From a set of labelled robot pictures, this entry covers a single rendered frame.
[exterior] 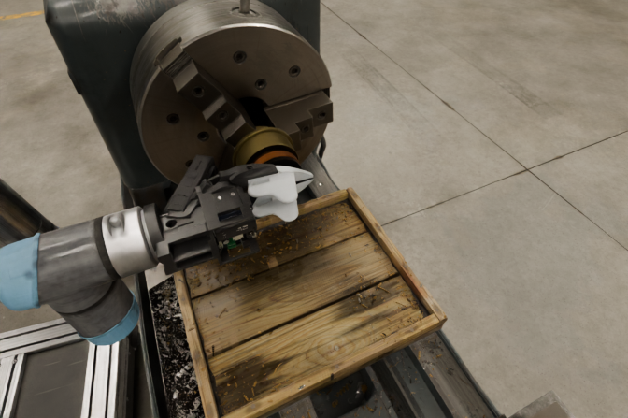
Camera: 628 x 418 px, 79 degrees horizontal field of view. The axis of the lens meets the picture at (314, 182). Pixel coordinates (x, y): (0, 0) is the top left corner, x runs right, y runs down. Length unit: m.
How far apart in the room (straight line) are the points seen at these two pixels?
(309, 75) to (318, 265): 0.32
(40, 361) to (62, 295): 1.07
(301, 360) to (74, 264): 0.32
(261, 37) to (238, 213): 0.25
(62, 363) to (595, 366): 1.82
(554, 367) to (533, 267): 0.42
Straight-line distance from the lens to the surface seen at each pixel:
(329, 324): 0.62
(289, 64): 0.60
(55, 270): 0.48
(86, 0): 0.71
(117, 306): 0.56
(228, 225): 0.43
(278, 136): 0.54
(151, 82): 0.56
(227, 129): 0.54
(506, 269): 1.90
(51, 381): 1.52
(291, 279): 0.65
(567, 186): 2.42
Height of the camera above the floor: 1.45
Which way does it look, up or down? 45 degrees down
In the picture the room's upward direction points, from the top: straight up
